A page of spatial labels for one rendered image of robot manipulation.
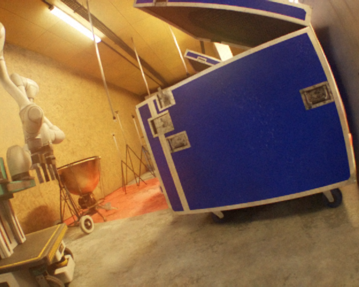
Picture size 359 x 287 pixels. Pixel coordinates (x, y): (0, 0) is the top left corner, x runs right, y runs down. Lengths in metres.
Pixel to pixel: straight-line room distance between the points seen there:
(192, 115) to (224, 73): 0.30
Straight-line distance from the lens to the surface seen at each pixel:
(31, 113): 1.00
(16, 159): 1.58
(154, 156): 1.34
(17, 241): 1.60
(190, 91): 1.15
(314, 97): 1.04
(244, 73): 1.05
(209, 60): 2.74
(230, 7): 1.18
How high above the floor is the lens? 0.63
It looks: level
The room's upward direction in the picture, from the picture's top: 19 degrees counter-clockwise
